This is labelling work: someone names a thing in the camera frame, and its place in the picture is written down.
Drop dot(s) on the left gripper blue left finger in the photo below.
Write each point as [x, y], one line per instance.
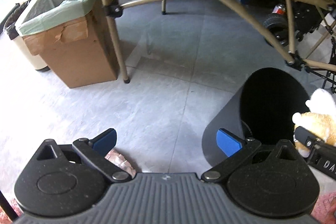
[92, 153]

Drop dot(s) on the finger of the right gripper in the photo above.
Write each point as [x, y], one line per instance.
[305, 140]

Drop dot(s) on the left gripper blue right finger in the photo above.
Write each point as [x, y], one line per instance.
[238, 151]

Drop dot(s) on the white orange plush toy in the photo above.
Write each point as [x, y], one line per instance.
[319, 120]

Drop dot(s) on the black round trash bin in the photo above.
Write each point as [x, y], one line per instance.
[262, 109]

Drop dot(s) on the black cart wheel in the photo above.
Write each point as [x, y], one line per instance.
[277, 24]

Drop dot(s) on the red white can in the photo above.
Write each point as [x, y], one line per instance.
[279, 9]

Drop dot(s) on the cardboard box with green liner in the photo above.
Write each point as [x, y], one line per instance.
[72, 38]

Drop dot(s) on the beige bin with black liner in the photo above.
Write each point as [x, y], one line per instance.
[9, 28]

